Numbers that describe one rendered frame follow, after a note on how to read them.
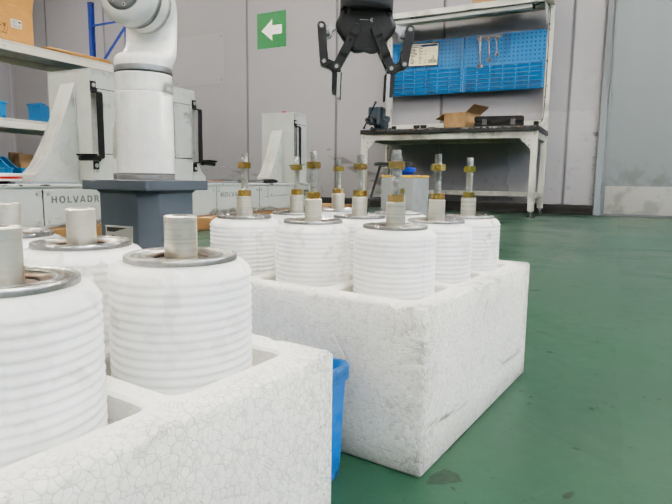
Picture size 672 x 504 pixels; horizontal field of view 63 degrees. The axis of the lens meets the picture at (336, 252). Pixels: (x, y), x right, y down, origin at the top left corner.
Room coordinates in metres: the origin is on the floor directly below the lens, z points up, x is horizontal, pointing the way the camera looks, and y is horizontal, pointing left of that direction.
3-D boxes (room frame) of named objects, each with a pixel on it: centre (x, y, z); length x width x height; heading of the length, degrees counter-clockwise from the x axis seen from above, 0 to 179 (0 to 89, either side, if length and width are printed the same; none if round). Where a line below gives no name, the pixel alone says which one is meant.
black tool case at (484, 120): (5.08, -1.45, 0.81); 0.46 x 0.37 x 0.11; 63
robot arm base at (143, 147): (0.94, 0.32, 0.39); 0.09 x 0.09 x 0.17; 63
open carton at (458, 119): (5.32, -1.17, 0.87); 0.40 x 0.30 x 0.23; 49
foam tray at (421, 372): (0.80, -0.04, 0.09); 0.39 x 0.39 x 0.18; 56
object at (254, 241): (0.77, 0.13, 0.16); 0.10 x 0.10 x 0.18
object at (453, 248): (0.74, -0.13, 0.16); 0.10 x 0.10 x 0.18
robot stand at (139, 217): (0.94, 0.32, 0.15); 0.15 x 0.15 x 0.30; 63
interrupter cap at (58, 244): (0.44, 0.20, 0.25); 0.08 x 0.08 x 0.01
